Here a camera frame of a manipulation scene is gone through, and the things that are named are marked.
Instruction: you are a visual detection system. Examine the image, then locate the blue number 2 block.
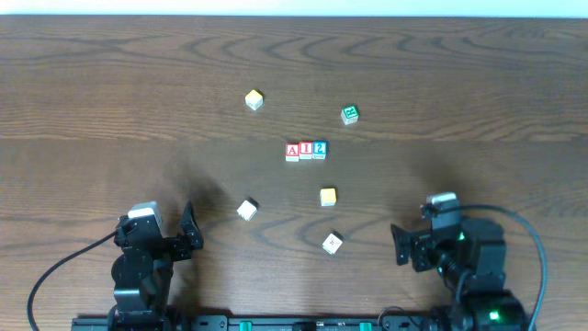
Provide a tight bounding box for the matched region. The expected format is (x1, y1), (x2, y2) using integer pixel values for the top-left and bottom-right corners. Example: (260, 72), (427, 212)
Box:
(312, 141), (327, 159)

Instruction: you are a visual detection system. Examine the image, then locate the letter A red block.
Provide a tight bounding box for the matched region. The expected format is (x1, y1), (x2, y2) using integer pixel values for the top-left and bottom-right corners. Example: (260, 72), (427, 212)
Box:
(285, 143), (300, 162)

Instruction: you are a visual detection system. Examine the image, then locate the letter I red block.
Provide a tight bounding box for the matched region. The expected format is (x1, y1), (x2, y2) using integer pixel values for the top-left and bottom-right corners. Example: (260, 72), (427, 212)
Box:
(299, 142), (313, 160)

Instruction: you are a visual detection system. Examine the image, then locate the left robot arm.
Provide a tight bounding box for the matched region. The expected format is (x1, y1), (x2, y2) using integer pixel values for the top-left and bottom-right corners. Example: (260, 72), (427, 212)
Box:
(107, 201), (203, 330)

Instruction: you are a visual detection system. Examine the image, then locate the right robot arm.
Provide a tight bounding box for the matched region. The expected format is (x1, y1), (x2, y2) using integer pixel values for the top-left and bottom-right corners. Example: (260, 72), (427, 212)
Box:
(390, 204), (536, 330)

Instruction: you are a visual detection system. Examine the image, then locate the plain white wooden block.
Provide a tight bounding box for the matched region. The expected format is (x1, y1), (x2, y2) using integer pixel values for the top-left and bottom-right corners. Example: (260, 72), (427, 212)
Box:
(236, 199), (258, 222)

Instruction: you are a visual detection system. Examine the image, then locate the white block with drawing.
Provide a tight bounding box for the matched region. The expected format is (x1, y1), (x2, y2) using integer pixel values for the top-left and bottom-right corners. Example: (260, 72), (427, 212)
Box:
(322, 232), (344, 255)

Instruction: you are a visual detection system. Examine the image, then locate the green letter R block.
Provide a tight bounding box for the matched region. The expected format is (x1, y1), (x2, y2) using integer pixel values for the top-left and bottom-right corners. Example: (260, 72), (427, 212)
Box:
(341, 105), (359, 125)

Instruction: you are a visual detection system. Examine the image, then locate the pale yellow top block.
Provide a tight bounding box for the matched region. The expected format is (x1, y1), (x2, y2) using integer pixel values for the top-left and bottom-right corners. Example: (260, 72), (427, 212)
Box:
(245, 89), (264, 111)

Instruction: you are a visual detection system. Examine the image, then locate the black mounting rail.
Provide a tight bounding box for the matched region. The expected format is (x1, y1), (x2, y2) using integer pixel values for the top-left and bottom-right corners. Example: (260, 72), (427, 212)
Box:
(71, 314), (453, 331)

